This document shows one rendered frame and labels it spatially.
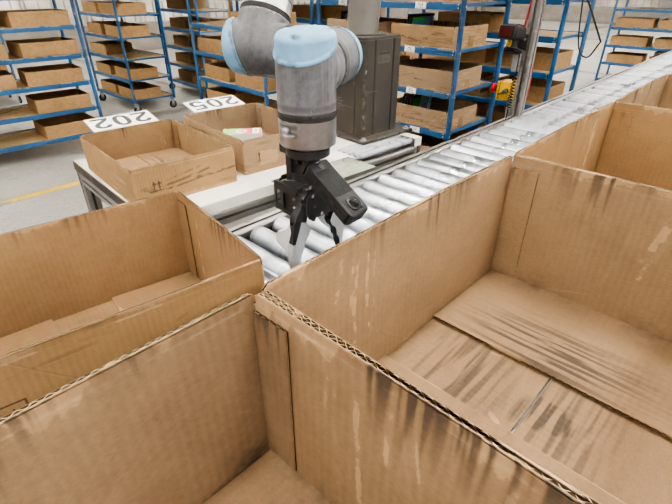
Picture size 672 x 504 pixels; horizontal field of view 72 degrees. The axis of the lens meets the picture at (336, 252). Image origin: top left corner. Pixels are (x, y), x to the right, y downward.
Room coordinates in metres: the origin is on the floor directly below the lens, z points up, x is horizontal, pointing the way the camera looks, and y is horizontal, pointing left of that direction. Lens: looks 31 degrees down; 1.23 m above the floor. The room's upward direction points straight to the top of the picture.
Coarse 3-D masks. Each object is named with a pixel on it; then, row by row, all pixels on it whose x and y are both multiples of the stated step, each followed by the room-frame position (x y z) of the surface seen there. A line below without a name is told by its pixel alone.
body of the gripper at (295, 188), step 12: (288, 156) 0.70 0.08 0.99; (300, 156) 0.68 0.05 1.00; (312, 156) 0.68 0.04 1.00; (324, 156) 0.70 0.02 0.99; (288, 168) 0.73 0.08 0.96; (300, 168) 0.71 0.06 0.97; (276, 180) 0.73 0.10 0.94; (288, 180) 0.72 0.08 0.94; (300, 180) 0.71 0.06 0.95; (276, 192) 0.73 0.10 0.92; (288, 192) 0.70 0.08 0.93; (300, 192) 0.69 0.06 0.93; (312, 192) 0.69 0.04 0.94; (276, 204) 0.73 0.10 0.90; (288, 204) 0.71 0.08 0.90; (312, 204) 0.68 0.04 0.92; (324, 204) 0.70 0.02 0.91; (312, 216) 0.68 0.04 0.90
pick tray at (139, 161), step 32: (128, 128) 1.39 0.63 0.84; (160, 128) 1.45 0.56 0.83; (192, 128) 1.38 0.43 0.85; (96, 160) 1.21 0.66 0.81; (128, 160) 1.34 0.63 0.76; (160, 160) 1.34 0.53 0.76; (192, 160) 1.12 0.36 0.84; (224, 160) 1.18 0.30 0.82; (128, 192) 1.05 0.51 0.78; (160, 192) 1.06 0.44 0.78; (192, 192) 1.11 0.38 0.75
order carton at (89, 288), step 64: (0, 256) 0.57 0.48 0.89; (64, 256) 0.61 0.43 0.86; (128, 256) 0.67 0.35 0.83; (192, 256) 0.71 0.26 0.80; (256, 256) 0.52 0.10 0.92; (0, 320) 0.55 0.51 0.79; (64, 320) 0.59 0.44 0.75; (128, 320) 0.40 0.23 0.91; (0, 384) 0.32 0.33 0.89; (64, 384) 0.35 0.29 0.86
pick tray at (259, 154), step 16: (208, 112) 1.59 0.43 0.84; (224, 112) 1.63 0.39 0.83; (240, 112) 1.67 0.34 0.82; (256, 112) 1.70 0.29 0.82; (272, 112) 1.63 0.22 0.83; (208, 128) 1.39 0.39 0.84; (224, 128) 1.62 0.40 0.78; (272, 128) 1.63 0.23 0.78; (240, 144) 1.25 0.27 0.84; (256, 144) 1.27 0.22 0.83; (272, 144) 1.30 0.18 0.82; (240, 160) 1.26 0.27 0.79; (256, 160) 1.27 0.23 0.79; (272, 160) 1.30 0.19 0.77
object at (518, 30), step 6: (504, 24) 1.92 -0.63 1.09; (510, 24) 1.91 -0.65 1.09; (516, 24) 1.90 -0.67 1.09; (504, 30) 1.89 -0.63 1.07; (510, 30) 1.88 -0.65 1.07; (516, 30) 1.89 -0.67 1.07; (522, 30) 1.92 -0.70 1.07; (498, 36) 1.91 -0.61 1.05; (504, 36) 1.89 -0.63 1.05; (510, 36) 1.87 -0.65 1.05; (516, 36) 1.89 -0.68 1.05; (522, 36) 1.92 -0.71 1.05; (510, 42) 1.92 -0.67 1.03; (516, 42) 1.93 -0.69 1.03; (516, 54) 1.94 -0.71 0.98
